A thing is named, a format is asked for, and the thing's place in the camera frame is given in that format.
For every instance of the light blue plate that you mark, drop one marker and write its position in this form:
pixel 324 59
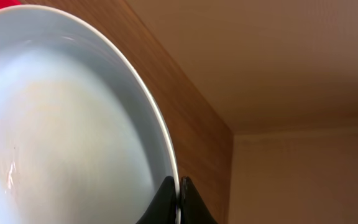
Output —
pixel 82 139

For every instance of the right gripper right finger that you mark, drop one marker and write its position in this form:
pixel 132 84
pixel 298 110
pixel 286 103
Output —
pixel 193 209

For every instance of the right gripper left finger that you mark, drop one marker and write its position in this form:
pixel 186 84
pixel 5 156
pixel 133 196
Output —
pixel 163 207

